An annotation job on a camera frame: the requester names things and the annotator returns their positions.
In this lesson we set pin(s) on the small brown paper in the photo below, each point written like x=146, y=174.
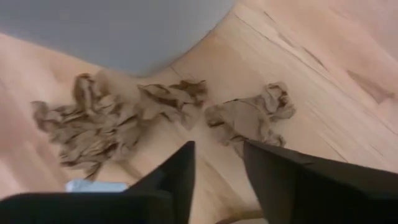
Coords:
x=245, y=118

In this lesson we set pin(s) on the white paper scrap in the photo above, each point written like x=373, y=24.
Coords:
x=93, y=186

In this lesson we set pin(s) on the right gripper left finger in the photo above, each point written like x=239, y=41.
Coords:
x=93, y=208

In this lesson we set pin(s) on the large brown paper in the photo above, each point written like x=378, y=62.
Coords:
x=93, y=130

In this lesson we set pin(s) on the white plastic trash bin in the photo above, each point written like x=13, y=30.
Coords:
x=109, y=31

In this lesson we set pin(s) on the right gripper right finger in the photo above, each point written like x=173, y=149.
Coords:
x=311, y=196

